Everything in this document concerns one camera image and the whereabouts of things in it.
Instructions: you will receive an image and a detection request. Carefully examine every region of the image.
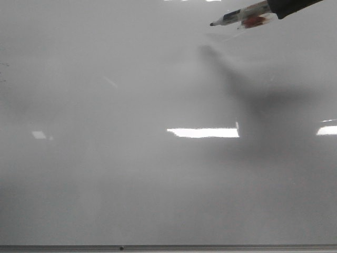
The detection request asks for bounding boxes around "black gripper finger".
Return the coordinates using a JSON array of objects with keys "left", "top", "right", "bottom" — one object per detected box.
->
[{"left": 267, "top": 0, "right": 322, "bottom": 20}]

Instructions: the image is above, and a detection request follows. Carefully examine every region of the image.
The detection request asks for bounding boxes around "white glossy whiteboard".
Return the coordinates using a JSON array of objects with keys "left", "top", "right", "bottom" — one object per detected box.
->
[{"left": 1, "top": 1, "right": 336, "bottom": 245}]

